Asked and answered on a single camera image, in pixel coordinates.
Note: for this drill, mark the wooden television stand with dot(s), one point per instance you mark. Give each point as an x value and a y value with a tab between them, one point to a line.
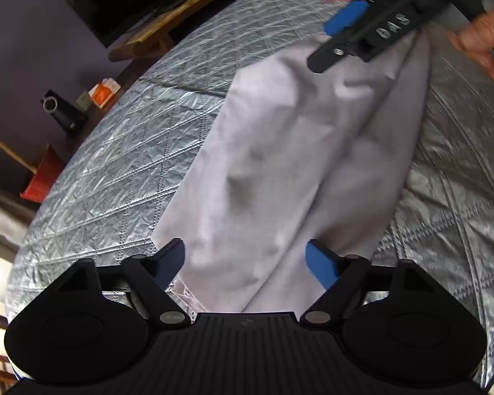
160	24

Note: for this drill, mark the person's right hand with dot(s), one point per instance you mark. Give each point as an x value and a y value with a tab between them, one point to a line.
485	28

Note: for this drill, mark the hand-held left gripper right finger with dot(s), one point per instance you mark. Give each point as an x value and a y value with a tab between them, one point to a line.
321	261

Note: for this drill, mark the silver quilted blanket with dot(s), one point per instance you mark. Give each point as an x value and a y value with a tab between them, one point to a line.
119	164

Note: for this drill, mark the orange box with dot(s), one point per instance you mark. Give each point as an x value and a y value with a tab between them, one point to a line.
105	94

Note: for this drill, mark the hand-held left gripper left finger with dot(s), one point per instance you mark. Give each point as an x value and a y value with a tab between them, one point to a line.
171	261

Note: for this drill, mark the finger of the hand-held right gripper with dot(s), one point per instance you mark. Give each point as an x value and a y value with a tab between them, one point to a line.
333	55
345	18

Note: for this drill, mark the light grey pants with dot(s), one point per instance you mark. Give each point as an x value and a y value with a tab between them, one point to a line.
292	152

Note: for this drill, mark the black cylindrical appliance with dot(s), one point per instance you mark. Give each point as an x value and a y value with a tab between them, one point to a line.
66	115

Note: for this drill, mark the small white box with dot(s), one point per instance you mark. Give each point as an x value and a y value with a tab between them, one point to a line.
83	101

